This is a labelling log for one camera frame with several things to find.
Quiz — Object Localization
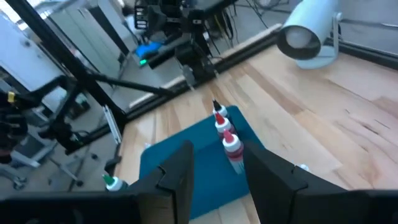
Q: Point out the grey wheeled stand base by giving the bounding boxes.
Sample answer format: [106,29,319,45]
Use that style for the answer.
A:
[0,149,85,191]

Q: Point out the white cylindrical lamp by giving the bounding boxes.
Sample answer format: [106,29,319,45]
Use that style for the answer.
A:
[276,0,344,70]

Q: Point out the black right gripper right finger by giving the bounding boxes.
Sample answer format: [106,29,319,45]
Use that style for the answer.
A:
[244,141,398,224]

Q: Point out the black aluminium frame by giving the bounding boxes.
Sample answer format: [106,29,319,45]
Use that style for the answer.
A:
[6,0,398,156]

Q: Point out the pale grey panel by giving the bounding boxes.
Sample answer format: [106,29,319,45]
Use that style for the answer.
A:
[0,15,66,94]

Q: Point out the pink cap food coloring bottle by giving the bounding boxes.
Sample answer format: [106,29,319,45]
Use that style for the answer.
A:
[221,129,246,175]

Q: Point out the black equipment with yellow tag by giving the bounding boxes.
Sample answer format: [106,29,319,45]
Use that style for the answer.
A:
[0,90,30,164]

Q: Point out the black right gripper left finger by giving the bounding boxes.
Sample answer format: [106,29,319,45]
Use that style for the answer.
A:
[0,140,195,224]

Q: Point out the green cap food coloring bottle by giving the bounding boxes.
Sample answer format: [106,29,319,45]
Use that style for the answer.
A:
[102,174,129,192]

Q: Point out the grey metal cabinet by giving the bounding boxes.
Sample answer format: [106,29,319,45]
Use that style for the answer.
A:
[49,2,137,75]

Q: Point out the blue plastic bin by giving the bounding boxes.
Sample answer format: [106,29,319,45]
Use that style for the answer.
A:
[139,105,265,220]

